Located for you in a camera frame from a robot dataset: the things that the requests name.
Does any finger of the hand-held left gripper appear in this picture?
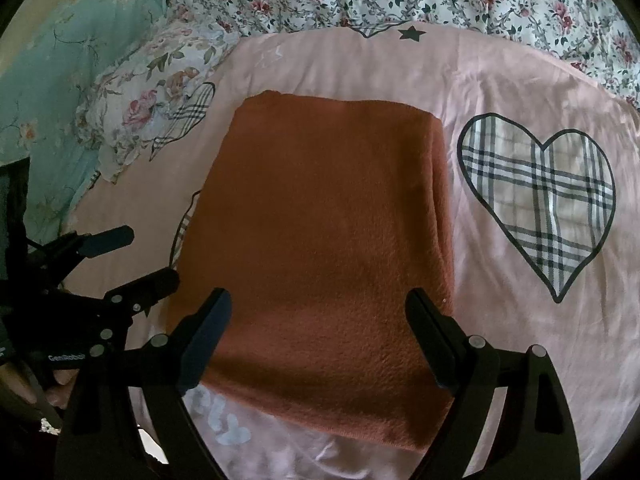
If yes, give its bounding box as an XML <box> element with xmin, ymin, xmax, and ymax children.
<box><xmin>27</xmin><ymin>225</ymin><xmax>136</xmax><ymax>273</ymax></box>
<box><xmin>82</xmin><ymin>266</ymin><xmax>181</xmax><ymax>361</ymax></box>

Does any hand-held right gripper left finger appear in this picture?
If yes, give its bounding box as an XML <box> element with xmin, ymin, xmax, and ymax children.
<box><xmin>52</xmin><ymin>287</ymin><xmax>233</xmax><ymax>480</ymax></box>

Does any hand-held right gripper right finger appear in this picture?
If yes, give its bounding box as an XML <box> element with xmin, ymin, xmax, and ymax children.
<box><xmin>405</xmin><ymin>287</ymin><xmax>582</xmax><ymax>480</ymax></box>

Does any teal floral sheet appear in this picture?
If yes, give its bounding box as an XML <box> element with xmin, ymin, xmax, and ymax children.
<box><xmin>0</xmin><ymin>0</ymin><xmax>173</xmax><ymax>241</ymax></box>

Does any pink heart-print bed sheet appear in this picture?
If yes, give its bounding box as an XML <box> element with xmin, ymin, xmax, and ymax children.
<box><xmin>64</xmin><ymin>21</ymin><xmax>640</xmax><ymax>480</ymax></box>

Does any floral pillow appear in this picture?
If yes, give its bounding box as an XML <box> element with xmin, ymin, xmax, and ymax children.
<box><xmin>75</xmin><ymin>22</ymin><xmax>242</xmax><ymax>182</ymax></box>

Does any brown knit garment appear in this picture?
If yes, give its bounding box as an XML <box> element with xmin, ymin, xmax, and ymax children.
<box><xmin>171</xmin><ymin>89</ymin><xmax>457</xmax><ymax>454</ymax></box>

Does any person's left hand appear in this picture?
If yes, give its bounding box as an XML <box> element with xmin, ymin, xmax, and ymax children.
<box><xmin>0</xmin><ymin>360</ymin><xmax>71</xmax><ymax>411</ymax></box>

